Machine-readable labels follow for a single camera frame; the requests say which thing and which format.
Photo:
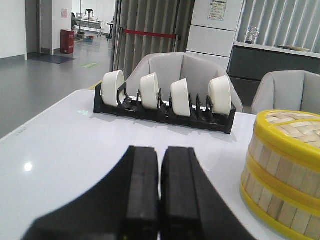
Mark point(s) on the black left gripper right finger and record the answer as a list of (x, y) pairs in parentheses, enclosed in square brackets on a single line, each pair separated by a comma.
[(190, 207)]

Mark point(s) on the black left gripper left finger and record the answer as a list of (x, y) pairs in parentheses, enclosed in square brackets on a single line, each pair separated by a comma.
[(122, 206)]

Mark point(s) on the bamboo steamer lid yellow rim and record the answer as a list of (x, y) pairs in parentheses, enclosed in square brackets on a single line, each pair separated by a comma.
[(292, 133)]

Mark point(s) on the bamboo steamer tier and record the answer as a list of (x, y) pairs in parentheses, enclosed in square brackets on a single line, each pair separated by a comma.
[(295, 175), (289, 211)]

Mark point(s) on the black dish rack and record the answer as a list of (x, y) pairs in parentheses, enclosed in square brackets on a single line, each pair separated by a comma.
[(200, 118)]

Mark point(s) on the white bowl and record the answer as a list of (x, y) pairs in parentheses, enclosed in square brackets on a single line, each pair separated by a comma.
[(180, 98), (111, 82), (149, 91), (220, 94)]

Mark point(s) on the white bowl far right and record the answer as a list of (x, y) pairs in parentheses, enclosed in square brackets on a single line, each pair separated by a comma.
[(220, 94)]

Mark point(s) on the white bowl far left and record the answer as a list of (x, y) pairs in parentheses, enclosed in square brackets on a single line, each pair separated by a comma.
[(111, 82)]

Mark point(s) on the grey armchair left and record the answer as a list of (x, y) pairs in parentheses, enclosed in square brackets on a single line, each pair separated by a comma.
[(175, 66)]

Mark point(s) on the grey armchair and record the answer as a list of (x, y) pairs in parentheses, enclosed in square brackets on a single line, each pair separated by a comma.
[(296, 90), (175, 66)]

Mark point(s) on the grey armchair right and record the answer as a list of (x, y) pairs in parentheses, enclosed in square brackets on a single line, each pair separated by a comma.
[(296, 90)]

